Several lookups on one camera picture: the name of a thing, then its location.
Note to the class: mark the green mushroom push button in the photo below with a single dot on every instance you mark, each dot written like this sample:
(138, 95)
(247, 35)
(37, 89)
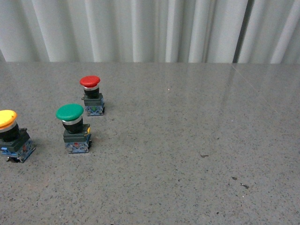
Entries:
(77, 135)

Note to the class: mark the white pleated curtain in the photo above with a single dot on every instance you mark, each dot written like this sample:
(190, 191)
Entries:
(214, 31)

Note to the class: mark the red mushroom push button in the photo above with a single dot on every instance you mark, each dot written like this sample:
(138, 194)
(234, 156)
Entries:
(93, 100)

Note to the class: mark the yellow mushroom push button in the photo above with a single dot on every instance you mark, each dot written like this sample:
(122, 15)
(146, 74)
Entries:
(15, 142)

